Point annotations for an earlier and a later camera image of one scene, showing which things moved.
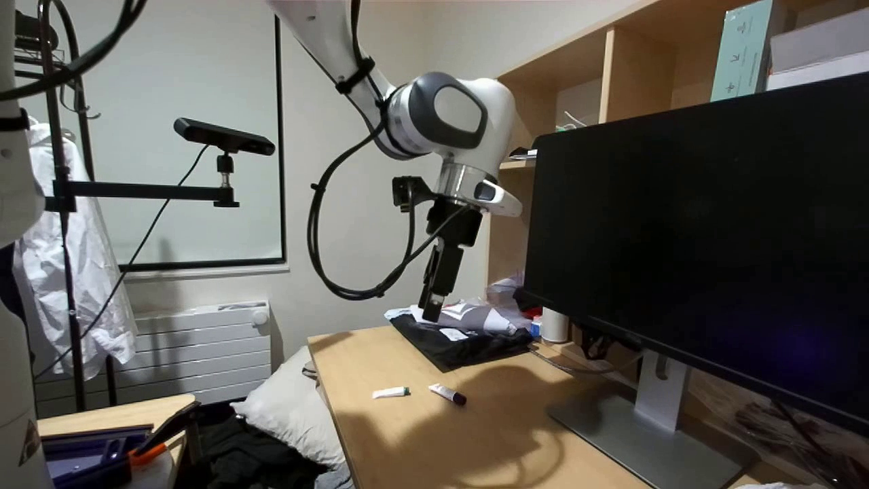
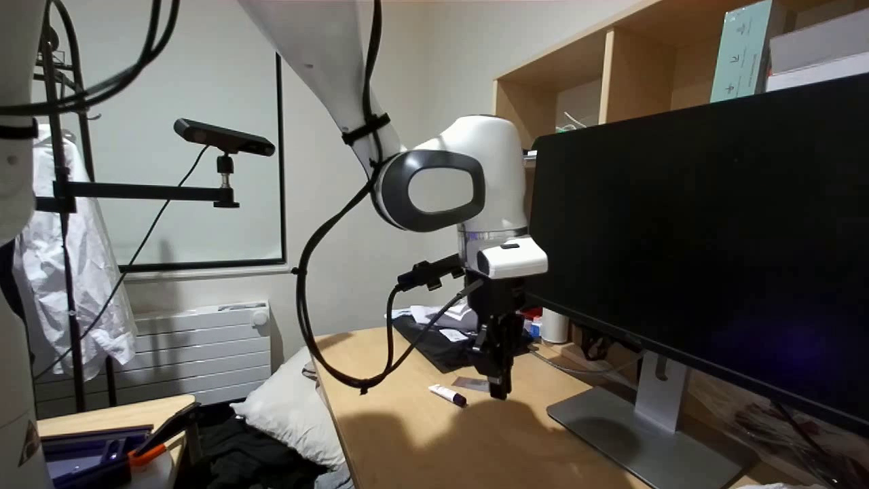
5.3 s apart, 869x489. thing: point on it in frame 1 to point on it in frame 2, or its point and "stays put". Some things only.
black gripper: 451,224 to 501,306
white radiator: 212,355 stays put
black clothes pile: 224,450 stays put
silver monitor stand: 641,432 stays put
